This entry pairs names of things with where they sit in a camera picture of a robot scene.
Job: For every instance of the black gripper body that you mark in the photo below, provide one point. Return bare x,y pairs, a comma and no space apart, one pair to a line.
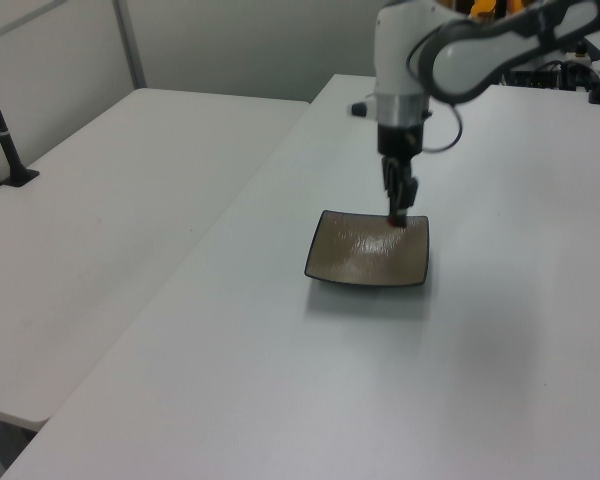
400,140

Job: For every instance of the grey metal partition post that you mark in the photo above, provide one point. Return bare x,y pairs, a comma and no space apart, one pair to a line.
130,45

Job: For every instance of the red strawberry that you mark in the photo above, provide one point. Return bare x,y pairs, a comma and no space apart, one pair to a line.
395,223

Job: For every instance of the yellow object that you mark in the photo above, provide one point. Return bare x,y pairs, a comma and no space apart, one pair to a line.
485,7

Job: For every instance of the square brown ceramic plate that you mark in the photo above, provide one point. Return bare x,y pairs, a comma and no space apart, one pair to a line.
370,255

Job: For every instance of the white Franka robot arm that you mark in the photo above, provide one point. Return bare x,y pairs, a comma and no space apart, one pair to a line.
395,50

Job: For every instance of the black electronics clutter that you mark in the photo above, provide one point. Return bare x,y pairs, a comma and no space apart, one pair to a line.
545,77

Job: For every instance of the black pole with white band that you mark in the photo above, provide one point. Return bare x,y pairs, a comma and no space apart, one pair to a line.
2,145

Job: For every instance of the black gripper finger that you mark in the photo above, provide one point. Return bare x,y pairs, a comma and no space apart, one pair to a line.
391,185
409,192

